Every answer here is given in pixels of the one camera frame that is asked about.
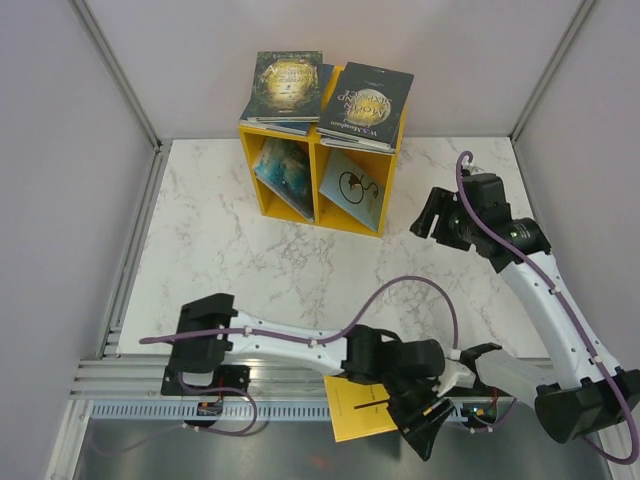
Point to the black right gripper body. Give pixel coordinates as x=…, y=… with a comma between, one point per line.
x=455, y=226

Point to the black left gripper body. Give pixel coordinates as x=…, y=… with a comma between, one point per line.
x=409, y=398

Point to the yellow file folder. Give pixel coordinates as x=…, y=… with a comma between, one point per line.
x=357, y=411

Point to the light blue cat book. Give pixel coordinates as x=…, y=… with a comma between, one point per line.
x=354, y=191

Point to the black Moon and Sixpence book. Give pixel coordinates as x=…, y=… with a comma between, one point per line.
x=366, y=106

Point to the teal ocean cover book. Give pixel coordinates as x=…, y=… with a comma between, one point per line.
x=284, y=167

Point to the green forest cover book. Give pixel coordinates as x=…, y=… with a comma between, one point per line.
x=286, y=87

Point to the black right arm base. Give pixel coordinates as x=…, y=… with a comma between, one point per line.
x=483, y=367

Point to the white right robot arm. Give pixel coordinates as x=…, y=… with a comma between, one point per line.
x=587, y=389

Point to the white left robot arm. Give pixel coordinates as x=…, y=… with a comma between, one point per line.
x=210, y=331

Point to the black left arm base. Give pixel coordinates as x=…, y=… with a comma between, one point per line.
x=176, y=384

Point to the yellow wooden shelf box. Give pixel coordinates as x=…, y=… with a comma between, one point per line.
x=331, y=208

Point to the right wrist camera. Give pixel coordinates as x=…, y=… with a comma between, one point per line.
x=469, y=168

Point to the white slotted cable duct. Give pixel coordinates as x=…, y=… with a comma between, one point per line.
x=237, y=410

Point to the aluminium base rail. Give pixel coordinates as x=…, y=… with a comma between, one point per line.
x=139, y=377

